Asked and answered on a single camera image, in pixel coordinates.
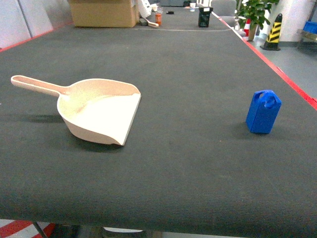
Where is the beige plastic dustpan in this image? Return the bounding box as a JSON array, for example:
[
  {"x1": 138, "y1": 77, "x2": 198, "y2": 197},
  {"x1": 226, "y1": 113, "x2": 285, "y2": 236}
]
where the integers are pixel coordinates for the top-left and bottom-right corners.
[{"x1": 11, "y1": 75, "x2": 141, "y2": 146}]

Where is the blue plastic part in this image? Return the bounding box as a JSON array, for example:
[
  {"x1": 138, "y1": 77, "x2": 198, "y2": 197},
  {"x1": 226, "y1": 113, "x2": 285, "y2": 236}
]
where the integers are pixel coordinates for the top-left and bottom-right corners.
[{"x1": 246, "y1": 90, "x2": 282, "y2": 134}]

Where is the orange can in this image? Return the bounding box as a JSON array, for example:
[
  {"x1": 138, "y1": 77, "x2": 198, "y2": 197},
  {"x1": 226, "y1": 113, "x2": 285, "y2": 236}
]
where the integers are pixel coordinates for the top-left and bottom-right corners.
[{"x1": 155, "y1": 12, "x2": 161, "y2": 26}]

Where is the black box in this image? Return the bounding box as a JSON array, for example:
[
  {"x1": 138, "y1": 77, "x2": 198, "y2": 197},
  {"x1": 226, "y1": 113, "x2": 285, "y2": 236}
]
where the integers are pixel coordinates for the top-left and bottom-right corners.
[{"x1": 198, "y1": 7, "x2": 213, "y2": 28}]

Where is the white paper cup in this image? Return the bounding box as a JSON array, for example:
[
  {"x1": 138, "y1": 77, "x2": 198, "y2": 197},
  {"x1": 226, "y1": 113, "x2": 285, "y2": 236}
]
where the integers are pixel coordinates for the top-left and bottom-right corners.
[{"x1": 190, "y1": 2, "x2": 196, "y2": 12}]

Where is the cardboard box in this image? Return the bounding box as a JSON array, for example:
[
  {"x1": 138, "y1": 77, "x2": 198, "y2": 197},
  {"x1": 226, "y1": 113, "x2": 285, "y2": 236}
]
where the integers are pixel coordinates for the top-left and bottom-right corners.
[{"x1": 68, "y1": 0, "x2": 139, "y2": 28}]

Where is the grey office chair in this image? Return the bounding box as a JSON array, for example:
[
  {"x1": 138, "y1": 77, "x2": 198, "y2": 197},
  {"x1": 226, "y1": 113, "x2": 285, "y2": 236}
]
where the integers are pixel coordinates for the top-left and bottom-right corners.
[{"x1": 211, "y1": 0, "x2": 236, "y2": 27}]

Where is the yellow black bollard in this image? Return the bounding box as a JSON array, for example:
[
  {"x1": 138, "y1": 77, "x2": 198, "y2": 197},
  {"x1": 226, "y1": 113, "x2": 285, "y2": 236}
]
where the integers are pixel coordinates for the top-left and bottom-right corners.
[{"x1": 260, "y1": 13, "x2": 283, "y2": 51}]

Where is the green potted plant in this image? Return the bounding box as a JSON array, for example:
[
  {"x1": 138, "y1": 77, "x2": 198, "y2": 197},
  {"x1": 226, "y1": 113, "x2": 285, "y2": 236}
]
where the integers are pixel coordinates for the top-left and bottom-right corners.
[{"x1": 236, "y1": 0, "x2": 279, "y2": 42}]

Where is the wooden brush handle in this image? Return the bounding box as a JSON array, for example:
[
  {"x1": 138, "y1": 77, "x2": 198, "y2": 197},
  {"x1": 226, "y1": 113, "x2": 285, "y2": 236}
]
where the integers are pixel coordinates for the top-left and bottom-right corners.
[{"x1": 143, "y1": 18, "x2": 159, "y2": 28}]

